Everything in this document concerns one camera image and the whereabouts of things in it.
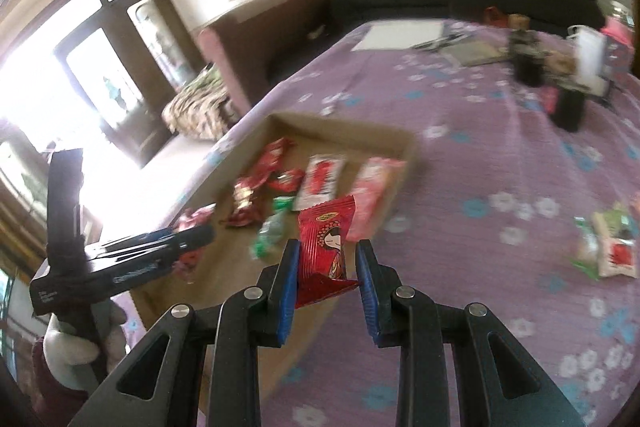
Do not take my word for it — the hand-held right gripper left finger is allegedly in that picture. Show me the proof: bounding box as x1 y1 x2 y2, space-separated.
70 239 303 427

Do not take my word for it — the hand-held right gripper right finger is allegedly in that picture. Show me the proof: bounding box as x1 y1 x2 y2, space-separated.
356 239 586 427

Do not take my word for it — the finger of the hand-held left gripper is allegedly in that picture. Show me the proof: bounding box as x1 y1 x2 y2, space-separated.
100 229 177 249
107 225 217 259

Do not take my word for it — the red figure-print snack packet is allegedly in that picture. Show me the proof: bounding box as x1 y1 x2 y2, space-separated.
267 169 306 194
295 194 362 310

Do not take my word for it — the green white candy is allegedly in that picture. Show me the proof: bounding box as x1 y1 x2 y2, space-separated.
252 214 288 258

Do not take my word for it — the dark red gold snack packet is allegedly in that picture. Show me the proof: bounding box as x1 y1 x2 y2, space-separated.
222 177 266 228

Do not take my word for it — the long pink cartoon snack packet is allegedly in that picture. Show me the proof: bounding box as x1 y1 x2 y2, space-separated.
345 158 407 243

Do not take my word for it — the cardboard box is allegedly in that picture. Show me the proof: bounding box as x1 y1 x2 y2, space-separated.
127 113 418 408

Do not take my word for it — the person's left forearm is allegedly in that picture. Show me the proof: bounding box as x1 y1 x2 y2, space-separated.
27 342 93 427

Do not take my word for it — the person's left hand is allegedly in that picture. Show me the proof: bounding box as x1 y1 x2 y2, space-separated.
42 299 127 370

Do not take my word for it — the patterned brown blanket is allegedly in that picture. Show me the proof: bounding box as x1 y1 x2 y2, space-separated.
164 66 237 141

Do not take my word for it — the wooden glass door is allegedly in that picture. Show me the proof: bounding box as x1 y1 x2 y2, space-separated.
54 0 202 168

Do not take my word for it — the brown armchair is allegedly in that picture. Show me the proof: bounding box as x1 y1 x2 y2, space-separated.
199 0 332 120

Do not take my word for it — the white green snack packet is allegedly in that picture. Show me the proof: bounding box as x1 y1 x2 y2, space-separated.
571 217 601 280

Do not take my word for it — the slim white red snack packet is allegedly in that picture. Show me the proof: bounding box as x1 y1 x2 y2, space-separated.
592 209 638 279

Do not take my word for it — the white paper sheet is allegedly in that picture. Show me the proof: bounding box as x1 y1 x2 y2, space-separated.
350 21 444 52

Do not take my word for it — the grey notebook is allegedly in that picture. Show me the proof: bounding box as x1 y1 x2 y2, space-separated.
442 42 507 68

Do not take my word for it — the black pen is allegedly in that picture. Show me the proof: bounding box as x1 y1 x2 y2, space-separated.
412 33 471 51

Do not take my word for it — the pink sleeved thermos bottle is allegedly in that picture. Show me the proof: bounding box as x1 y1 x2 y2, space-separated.
602 17 633 45

